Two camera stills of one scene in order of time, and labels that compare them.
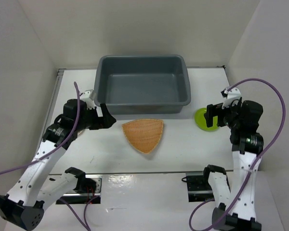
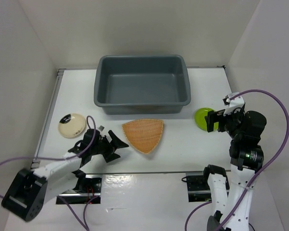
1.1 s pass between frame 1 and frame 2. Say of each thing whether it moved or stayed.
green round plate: stayed
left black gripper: moved
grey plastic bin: stayed
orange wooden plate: stayed
